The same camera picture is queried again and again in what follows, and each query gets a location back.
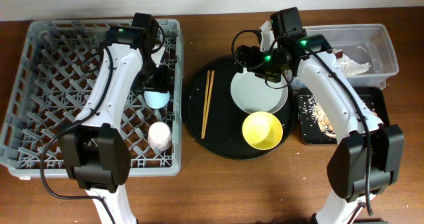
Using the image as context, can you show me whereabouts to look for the blue plastic cup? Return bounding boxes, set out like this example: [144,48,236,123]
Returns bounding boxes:
[144,91,170,109]

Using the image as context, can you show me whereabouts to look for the grey round plate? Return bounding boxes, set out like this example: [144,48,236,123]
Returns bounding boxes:
[230,70,289,114]

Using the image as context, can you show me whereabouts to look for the pink plastic cup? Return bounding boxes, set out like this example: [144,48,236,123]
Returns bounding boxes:
[148,121,172,151]

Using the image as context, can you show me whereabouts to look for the yellow bowl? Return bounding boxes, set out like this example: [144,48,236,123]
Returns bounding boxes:
[242,111,284,150]

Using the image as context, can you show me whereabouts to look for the peanut shells and rice scraps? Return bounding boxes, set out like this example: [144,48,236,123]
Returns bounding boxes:
[307,95,336,138]

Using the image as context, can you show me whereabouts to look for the white napkin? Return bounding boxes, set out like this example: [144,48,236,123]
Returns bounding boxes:
[333,49,370,76]

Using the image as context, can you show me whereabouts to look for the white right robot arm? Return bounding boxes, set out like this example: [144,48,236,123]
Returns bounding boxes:
[231,7,404,223]

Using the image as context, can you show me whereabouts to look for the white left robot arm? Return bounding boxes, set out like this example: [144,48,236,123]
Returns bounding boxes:
[57,13,171,223]

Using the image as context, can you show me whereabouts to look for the black rectangular waste tray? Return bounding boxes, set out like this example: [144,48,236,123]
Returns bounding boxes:
[296,87,390,145]

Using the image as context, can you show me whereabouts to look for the grey plastic dishwasher rack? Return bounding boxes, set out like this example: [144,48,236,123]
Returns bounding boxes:
[1,19,184,180]

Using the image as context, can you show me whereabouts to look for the clear plastic waste bin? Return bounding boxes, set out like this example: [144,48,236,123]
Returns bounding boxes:
[305,24,399,89]

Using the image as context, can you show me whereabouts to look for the round black serving tray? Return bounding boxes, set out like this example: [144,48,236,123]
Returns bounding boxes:
[182,56,278,160]

